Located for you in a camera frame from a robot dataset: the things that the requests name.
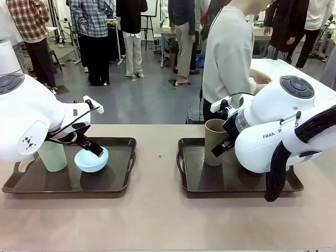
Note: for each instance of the person in dark trousers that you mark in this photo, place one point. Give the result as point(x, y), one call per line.
point(194, 55)

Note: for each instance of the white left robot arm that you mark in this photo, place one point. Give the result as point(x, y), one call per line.
point(26, 118)

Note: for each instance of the white cylindrical appliance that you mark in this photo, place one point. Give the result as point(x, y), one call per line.
point(8, 60)

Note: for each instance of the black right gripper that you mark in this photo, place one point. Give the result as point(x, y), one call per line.
point(233, 128)

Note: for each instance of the person in blue plaid shirt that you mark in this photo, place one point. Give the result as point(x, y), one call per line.
point(92, 39)

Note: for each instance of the person in khaki trousers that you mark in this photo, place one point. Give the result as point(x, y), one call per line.
point(183, 39)

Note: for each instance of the person's right hand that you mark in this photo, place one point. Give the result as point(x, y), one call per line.
point(263, 87)

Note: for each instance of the pale green cup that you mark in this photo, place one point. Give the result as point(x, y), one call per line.
point(53, 157)

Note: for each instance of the black step stool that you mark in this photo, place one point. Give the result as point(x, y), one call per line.
point(53, 52)

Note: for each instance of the person in pale T-shirt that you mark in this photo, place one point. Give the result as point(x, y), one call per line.
point(225, 52)

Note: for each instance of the white side table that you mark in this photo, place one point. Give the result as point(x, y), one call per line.
point(288, 69)

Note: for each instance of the light blue bowl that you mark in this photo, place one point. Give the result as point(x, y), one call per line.
point(90, 164)

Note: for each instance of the person in black top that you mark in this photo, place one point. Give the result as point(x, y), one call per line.
point(132, 26)

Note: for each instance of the person in white shirt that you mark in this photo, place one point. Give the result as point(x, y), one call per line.
point(315, 15)

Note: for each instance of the person in red plaid shirt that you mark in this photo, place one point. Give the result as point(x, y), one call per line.
point(31, 26)

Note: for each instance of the blue plastic bag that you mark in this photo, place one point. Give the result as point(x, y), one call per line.
point(200, 61)

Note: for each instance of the person in dark coat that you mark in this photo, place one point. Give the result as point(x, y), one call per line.
point(283, 26)

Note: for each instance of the grey plastic stool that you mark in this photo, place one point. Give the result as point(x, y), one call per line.
point(194, 116)

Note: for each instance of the person's left hand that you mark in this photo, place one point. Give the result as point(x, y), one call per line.
point(264, 79)

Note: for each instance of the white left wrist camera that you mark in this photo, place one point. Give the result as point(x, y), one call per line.
point(94, 106)

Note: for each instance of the dark brown serving tray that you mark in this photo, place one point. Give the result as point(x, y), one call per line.
point(225, 178)
point(52, 181)

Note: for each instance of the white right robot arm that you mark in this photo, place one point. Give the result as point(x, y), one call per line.
point(273, 110)

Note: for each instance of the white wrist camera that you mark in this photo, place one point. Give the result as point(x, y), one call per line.
point(219, 105)
point(94, 106)

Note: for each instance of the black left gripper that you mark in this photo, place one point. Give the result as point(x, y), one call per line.
point(68, 135)

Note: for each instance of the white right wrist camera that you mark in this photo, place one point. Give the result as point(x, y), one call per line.
point(219, 105)

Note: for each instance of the brown cup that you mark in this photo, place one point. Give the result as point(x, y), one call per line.
point(212, 147)

